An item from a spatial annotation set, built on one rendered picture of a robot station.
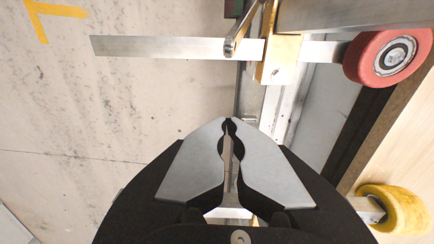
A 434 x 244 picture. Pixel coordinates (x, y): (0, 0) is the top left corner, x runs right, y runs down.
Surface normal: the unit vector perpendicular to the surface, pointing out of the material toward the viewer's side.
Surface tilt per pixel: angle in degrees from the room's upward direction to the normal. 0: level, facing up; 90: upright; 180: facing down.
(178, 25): 0
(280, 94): 0
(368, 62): 0
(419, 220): 36
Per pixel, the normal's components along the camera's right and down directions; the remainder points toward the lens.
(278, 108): -0.03, 0.48
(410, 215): 0.00, -0.22
